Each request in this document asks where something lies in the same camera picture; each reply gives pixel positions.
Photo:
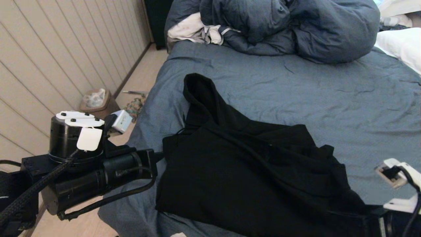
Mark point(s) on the crumpled white garment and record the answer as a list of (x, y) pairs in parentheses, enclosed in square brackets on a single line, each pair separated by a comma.
[(187, 29)]

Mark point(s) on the thin metal stick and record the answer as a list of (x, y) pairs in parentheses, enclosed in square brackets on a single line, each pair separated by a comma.
[(135, 92)]

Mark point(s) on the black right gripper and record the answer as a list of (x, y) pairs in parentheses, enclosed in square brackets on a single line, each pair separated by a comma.
[(375, 223)]

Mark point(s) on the white blanket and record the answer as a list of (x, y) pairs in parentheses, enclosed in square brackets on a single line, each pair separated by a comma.
[(401, 6)]

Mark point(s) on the clear plastic bin bag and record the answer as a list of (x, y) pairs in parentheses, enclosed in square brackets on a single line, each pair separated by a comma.
[(94, 98)]

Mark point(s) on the dark blue duvet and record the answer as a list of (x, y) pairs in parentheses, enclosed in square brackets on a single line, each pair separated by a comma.
[(329, 33)]

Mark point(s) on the black hoodie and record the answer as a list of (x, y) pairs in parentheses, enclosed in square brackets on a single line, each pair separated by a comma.
[(246, 184)]

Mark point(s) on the black cabinet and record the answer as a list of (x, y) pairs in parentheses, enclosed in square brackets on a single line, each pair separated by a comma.
[(158, 19)]

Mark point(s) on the brown trash bin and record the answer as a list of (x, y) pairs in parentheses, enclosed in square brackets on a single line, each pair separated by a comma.
[(108, 107)]

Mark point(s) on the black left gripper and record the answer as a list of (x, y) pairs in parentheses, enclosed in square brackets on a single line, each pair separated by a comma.
[(146, 163)]

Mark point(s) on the white pillow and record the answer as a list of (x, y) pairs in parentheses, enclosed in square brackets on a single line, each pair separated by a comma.
[(404, 46)]

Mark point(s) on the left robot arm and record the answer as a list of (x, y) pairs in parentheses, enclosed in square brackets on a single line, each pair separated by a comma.
[(75, 187)]

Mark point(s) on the beige crumpled item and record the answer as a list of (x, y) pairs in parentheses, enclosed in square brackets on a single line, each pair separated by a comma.
[(394, 21)]

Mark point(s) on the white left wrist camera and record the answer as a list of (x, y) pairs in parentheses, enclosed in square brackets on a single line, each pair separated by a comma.
[(122, 121)]

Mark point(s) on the small white object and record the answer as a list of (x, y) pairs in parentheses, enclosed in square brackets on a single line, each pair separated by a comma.
[(179, 235)]

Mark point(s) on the blue-sheeted bed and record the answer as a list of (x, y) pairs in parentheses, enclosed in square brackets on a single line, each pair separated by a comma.
[(279, 92)]

